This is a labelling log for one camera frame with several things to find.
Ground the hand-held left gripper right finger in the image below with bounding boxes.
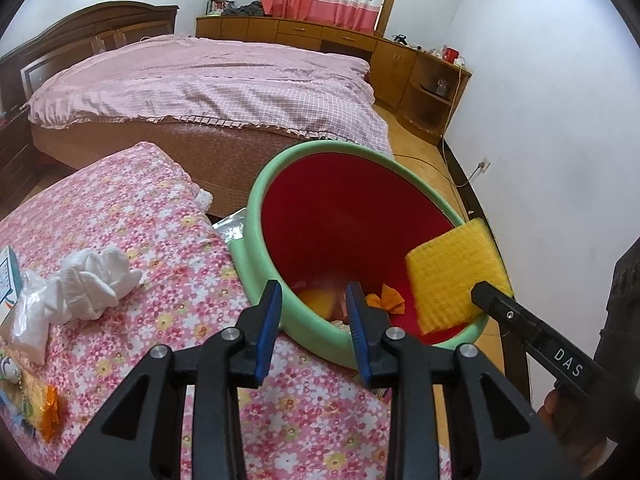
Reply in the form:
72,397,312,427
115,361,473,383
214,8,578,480
346,281,581,480

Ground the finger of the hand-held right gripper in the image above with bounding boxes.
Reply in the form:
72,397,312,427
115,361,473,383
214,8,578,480
471,281,608,397

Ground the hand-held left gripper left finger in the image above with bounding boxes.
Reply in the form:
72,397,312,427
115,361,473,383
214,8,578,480
57,280,283,480

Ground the orange paper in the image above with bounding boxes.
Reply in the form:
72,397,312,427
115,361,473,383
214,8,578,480
365,282,408,316

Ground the large yellow foam net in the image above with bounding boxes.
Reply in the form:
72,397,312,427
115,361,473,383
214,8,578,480
404,217,516,337

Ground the red bucket with green rim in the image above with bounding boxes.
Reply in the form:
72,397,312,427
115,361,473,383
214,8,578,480
227,140,501,366

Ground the white cloth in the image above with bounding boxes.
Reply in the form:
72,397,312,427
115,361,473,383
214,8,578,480
47,245,146,322

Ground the clear plastic bag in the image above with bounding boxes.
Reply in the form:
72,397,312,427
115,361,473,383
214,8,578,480
0,267,56,366

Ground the yellow snack packet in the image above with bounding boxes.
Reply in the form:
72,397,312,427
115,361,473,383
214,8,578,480
0,367,68,443

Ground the orange cardboard box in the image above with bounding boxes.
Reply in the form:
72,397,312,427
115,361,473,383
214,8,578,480
0,246,21,311

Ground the person's right hand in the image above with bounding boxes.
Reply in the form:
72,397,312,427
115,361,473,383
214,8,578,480
536,389,613,480

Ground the clear plastic wrapper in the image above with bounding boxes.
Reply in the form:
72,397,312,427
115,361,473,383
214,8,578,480
210,207,251,243

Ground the floral tablecloth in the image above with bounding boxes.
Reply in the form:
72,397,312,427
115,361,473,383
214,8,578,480
0,141,451,480

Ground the brown bed base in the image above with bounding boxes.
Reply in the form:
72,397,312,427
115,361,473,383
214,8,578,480
30,120,321,211

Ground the bed with pink cover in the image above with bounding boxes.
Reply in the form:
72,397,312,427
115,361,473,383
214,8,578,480
25,35,396,158

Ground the long wooden cabinet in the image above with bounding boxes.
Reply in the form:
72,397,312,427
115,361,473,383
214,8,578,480
195,14,473,143

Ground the dark wooden nightstand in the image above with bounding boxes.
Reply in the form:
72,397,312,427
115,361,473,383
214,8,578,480
0,107,38,206

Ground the dark clothes heap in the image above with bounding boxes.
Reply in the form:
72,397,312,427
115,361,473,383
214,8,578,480
227,1,266,18

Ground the wooden bed headboard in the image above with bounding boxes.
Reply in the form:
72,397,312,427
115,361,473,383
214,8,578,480
0,2,180,111

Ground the long white cable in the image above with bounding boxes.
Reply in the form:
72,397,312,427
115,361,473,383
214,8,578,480
440,62,483,191

